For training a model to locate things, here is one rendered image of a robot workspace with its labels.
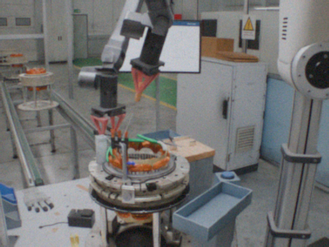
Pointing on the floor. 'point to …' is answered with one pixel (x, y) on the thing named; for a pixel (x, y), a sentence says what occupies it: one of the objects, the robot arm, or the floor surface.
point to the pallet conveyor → (11, 119)
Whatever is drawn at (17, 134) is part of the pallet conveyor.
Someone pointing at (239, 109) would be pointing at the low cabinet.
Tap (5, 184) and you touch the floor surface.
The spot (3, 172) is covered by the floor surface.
